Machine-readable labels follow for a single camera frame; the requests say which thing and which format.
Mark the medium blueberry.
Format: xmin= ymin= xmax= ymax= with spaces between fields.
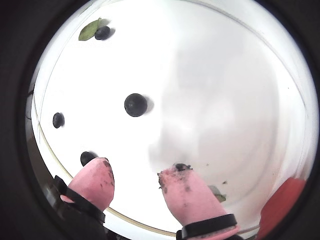
xmin=52 ymin=112 xmax=66 ymax=129
xmin=80 ymin=151 xmax=99 ymax=167

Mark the white paper sheet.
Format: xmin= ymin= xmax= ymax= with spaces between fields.
xmin=32 ymin=0 xmax=307 ymax=236

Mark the broad green leaf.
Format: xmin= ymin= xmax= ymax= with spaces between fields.
xmin=208 ymin=184 xmax=227 ymax=203

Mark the pink-tipped gripper finger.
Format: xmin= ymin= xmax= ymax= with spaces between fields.
xmin=53 ymin=157 xmax=116 ymax=240
xmin=157 ymin=163 xmax=241 ymax=240

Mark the narrow green leaf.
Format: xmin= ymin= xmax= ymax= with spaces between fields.
xmin=78 ymin=17 xmax=103 ymax=42

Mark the small blueberry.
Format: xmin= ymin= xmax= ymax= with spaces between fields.
xmin=124 ymin=93 xmax=148 ymax=118
xmin=94 ymin=25 xmax=111 ymax=41

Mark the red collapsible silicone cup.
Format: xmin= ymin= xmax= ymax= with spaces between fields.
xmin=256 ymin=176 xmax=307 ymax=240

